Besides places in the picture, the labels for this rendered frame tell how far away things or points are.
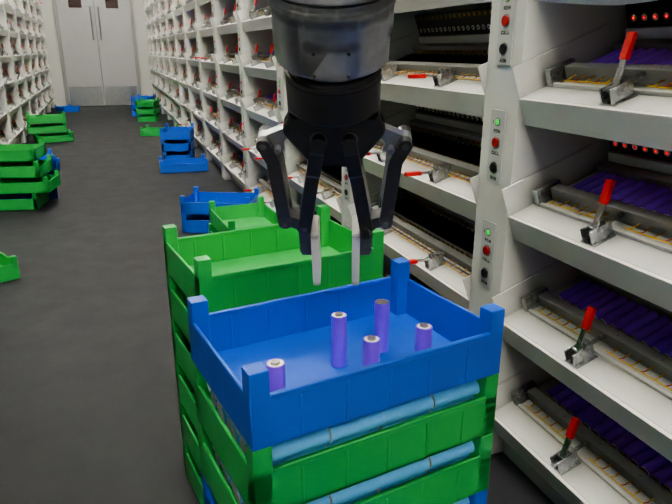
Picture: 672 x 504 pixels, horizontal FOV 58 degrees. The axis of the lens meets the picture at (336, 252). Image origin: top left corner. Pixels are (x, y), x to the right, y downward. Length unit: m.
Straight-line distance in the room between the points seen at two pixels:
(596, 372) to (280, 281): 0.49
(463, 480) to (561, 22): 0.70
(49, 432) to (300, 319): 0.78
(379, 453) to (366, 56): 0.41
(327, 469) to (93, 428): 0.84
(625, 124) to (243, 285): 0.55
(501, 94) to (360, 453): 0.65
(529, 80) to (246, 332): 0.60
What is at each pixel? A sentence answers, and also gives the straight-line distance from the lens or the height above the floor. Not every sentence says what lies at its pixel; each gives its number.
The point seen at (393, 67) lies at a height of 0.71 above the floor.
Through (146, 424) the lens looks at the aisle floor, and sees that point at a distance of 1.39.
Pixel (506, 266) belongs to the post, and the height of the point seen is 0.39.
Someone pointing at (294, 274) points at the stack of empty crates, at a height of 0.43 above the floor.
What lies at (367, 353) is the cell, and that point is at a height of 0.45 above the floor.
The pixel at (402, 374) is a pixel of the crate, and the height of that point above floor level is 0.44.
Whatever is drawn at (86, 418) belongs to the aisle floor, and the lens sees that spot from 1.45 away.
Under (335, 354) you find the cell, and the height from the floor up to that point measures 0.42.
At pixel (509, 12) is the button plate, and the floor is 0.81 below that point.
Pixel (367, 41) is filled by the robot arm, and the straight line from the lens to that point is 0.44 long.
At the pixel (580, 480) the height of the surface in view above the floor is 0.10.
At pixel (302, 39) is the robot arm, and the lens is 0.44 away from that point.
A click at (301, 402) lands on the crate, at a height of 0.44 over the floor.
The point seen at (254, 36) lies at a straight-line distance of 3.00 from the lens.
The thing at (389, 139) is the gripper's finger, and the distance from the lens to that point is 0.52.
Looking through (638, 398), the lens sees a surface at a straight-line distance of 0.94.
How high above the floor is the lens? 0.75
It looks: 19 degrees down
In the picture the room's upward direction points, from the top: straight up
